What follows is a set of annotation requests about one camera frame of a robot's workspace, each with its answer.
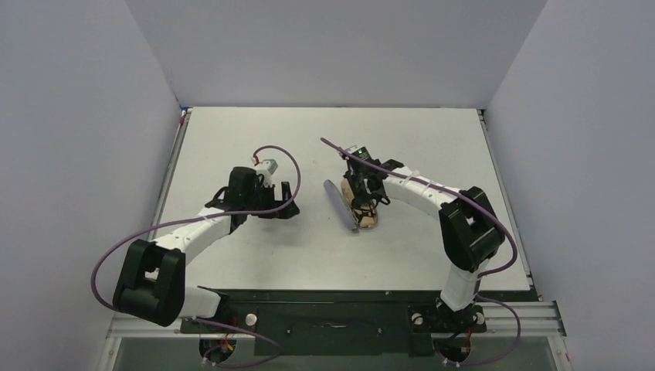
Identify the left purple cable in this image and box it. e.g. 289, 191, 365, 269
90, 145, 302, 369

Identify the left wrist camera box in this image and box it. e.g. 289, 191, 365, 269
254, 159, 278, 178

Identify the beige folding umbrella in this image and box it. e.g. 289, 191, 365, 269
341, 178, 378, 230

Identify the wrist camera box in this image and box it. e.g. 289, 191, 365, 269
345, 145, 371, 161
254, 159, 278, 178

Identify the lilac umbrella case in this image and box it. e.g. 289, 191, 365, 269
323, 179, 359, 233

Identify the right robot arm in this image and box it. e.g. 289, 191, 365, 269
341, 148, 505, 312

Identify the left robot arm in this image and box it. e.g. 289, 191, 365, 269
112, 159, 300, 326

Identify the aluminium rail base frame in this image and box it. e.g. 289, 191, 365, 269
98, 301, 572, 370

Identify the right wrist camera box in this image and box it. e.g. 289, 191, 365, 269
345, 145, 371, 161

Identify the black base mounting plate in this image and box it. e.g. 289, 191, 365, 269
180, 302, 487, 357

